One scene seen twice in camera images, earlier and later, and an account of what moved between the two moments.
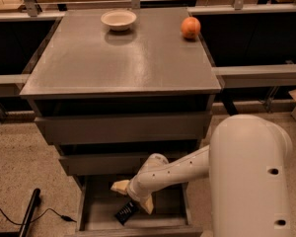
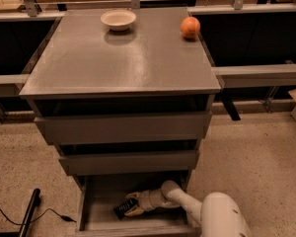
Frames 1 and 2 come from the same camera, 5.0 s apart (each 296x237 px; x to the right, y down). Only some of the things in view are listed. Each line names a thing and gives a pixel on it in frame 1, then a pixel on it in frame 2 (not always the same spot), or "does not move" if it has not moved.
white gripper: (135, 189) → (147, 200)
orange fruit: (190, 27) does not move
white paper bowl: (118, 20) does not move
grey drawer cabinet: (111, 86) does not move
